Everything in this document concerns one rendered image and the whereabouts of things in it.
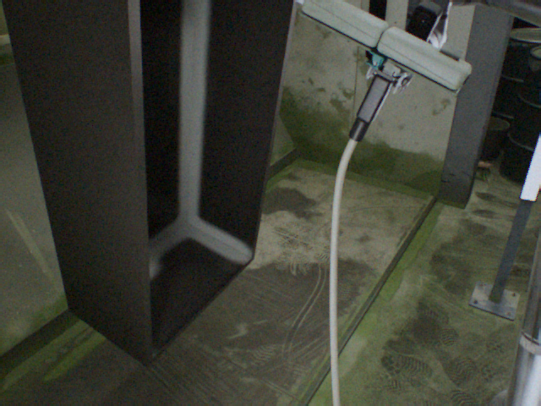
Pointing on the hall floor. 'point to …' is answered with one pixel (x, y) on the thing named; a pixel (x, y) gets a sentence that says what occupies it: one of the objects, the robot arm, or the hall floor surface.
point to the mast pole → (510, 249)
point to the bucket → (494, 138)
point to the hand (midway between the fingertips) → (389, 63)
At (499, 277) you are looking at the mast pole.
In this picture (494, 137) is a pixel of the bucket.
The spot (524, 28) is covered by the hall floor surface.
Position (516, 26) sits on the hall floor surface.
